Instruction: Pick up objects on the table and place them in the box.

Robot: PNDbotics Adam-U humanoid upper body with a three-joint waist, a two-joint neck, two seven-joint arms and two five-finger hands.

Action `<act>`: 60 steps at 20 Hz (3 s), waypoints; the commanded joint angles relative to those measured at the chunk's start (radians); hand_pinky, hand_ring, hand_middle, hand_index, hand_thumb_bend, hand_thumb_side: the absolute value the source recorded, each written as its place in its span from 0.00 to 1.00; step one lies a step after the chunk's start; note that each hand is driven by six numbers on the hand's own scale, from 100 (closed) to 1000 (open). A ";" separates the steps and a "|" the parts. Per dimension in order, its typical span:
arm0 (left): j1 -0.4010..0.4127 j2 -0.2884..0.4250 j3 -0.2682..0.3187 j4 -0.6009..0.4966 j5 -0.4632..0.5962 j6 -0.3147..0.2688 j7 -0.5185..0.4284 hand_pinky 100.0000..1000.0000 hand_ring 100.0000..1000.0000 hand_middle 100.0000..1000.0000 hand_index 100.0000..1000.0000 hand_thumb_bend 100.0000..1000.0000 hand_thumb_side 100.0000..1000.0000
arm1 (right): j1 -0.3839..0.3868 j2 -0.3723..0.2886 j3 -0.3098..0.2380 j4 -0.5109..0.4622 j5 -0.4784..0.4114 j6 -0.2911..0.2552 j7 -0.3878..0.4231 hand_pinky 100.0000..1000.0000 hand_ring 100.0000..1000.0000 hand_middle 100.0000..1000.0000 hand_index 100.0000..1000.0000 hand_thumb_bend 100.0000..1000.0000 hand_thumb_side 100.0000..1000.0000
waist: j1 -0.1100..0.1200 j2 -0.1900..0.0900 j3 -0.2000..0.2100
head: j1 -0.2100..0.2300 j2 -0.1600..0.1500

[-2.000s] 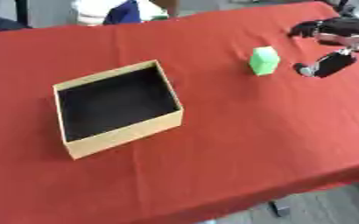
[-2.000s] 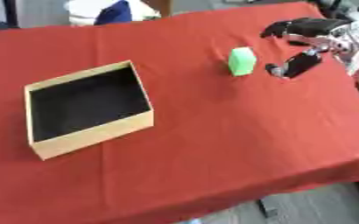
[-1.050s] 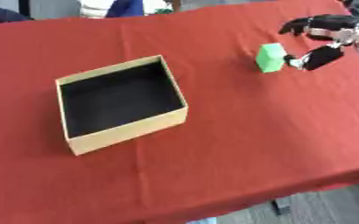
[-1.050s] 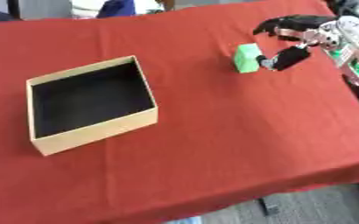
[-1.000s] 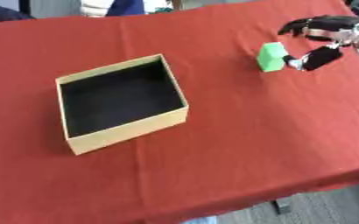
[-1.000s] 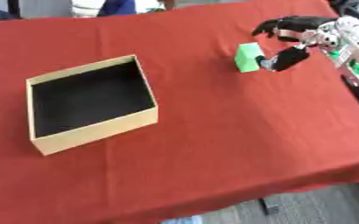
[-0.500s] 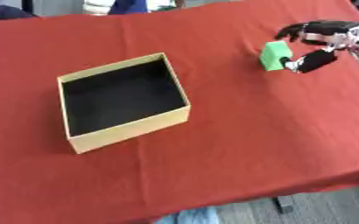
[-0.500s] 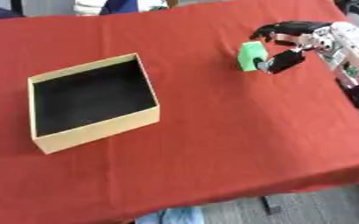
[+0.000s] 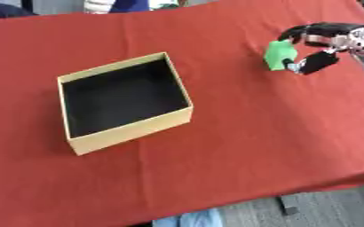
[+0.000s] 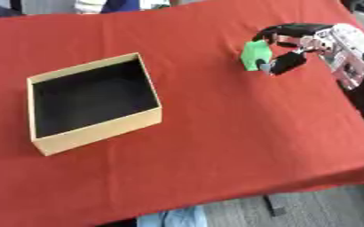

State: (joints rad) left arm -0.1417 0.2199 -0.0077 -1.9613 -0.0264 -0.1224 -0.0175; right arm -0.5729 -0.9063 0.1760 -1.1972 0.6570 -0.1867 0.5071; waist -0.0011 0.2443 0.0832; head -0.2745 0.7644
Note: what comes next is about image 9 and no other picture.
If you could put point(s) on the light blue cloth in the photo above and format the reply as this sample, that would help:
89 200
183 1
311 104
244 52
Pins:
190 220

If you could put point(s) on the green block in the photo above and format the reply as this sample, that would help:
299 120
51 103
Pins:
279 55

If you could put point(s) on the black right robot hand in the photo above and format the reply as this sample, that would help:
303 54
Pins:
325 30

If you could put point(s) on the person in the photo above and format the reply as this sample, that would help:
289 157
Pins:
131 5

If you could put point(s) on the tan cardboard box black inside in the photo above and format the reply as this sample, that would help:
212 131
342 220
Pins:
123 100

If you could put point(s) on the dark grey floor object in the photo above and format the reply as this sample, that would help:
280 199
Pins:
288 204

